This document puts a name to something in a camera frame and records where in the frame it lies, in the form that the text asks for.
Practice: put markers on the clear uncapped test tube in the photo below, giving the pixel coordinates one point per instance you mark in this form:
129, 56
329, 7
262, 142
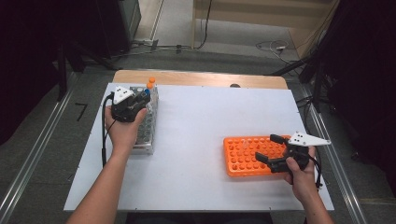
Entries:
246, 143

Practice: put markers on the blue-capped test tube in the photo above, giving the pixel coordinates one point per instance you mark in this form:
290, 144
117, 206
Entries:
147, 91

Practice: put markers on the person's left hand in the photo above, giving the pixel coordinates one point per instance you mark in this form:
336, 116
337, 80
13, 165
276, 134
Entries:
123, 133

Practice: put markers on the clear tube rack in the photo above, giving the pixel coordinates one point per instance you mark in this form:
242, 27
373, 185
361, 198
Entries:
146, 137

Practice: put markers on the black stand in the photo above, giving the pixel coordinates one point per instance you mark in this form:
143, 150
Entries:
314, 77

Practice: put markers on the person's right hand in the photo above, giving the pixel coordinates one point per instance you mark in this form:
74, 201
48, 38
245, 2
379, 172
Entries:
302, 180

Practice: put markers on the white table board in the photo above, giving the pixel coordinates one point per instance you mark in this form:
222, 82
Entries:
193, 124

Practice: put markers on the aluminium floor rail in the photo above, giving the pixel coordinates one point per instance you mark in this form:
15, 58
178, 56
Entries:
336, 168
37, 149

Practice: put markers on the orange-capped test tube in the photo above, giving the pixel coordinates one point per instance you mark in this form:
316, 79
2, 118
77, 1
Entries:
152, 80
150, 85

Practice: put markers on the orange plastic test tube rack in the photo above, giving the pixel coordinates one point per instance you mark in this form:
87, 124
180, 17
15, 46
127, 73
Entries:
241, 168

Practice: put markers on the wooden table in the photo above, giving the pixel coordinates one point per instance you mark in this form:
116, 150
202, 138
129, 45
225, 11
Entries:
199, 79

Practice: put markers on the dark equipment case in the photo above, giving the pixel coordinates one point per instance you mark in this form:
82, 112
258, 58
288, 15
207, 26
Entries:
124, 25

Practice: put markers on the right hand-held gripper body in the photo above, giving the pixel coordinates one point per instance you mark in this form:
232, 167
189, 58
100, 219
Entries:
306, 140

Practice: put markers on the black curtain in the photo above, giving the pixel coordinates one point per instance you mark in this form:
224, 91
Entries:
364, 77
28, 62

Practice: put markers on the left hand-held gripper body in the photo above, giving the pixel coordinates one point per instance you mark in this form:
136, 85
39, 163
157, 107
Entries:
122, 95

